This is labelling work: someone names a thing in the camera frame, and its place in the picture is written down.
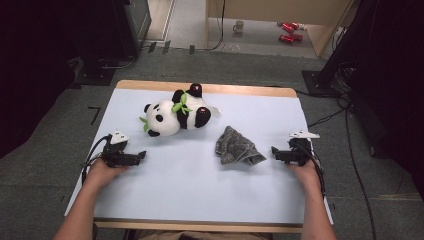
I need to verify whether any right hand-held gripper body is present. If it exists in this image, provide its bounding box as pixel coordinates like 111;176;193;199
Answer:
283;130;320;167

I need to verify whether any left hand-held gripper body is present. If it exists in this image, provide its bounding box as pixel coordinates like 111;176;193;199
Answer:
100;130;140;169

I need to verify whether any grey fluffy cloth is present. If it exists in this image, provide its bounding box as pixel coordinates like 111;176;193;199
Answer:
214;125;268;167

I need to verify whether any panda plush toy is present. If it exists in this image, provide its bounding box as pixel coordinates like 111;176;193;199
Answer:
138;82;222;138

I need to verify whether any person's left hand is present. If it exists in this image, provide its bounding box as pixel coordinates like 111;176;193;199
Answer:
84;159;130;191

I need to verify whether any person's right hand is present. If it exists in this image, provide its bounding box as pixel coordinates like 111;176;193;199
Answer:
287;159;323;193

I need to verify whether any wooden table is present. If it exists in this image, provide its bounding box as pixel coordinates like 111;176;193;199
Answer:
64;79;334;234

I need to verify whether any black floor plate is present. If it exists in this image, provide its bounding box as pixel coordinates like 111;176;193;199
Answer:
70;58;117;87

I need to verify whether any black metal stand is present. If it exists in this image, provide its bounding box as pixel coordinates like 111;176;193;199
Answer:
301;0;379;98

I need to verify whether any dark curtain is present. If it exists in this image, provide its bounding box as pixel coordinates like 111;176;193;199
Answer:
346;0;424;201
0;0;116;159

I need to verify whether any dark cabinet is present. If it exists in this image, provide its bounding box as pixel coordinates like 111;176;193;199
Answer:
111;0;153;58

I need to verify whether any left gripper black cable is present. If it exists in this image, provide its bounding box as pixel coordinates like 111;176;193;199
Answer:
81;134;113;185

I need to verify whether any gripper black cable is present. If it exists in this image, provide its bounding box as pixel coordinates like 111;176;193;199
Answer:
81;134;113;185
299;141;327;198

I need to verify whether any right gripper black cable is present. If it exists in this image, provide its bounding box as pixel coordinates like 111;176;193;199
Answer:
299;141;327;198

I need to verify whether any short black floor cable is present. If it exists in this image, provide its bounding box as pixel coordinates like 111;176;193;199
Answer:
307;107;349;129

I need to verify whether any long black floor cable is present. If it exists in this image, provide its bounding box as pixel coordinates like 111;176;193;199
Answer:
344;108;378;240

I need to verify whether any hanging black cable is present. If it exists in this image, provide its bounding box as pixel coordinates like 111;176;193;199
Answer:
204;0;227;52

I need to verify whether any light wooden desk frame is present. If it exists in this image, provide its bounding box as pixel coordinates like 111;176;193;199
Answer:
204;0;355;58

